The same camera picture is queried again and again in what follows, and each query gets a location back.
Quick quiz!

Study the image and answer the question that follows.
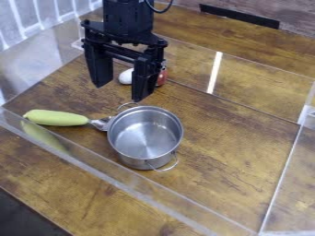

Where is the black strip on table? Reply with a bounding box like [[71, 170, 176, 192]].
[[199, 4, 280, 30]]

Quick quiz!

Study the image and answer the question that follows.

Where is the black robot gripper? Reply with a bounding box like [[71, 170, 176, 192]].
[[81, 0, 168, 102]]

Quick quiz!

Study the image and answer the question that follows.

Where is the clear acrylic enclosure wall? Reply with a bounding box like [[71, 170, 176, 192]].
[[0, 7, 315, 236]]

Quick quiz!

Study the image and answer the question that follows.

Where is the green handled metal spoon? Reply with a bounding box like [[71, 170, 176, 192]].
[[24, 110, 113, 131]]

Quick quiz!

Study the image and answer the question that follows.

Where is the red white toy mushroom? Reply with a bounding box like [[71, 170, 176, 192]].
[[117, 66, 167, 87]]

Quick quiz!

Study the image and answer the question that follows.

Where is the small stainless steel pot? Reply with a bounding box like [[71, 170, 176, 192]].
[[105, 105, 183, 172]]

